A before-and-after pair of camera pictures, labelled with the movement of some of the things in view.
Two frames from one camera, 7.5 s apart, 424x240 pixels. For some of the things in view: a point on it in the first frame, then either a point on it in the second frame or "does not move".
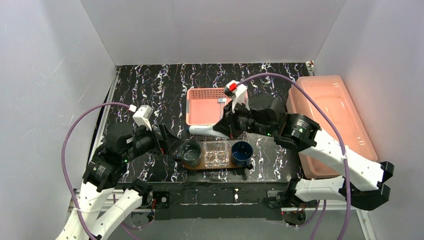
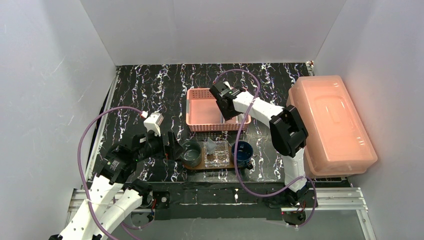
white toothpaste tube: x=205 y=130 -> x=211 y=146
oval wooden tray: x=201 y=166 does not move
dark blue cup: x=241 y=153 does not move
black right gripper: x=230 y=120 -> x=223 y=100
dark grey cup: x=191 y=153 does not move
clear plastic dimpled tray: x=216 y=153 does not move
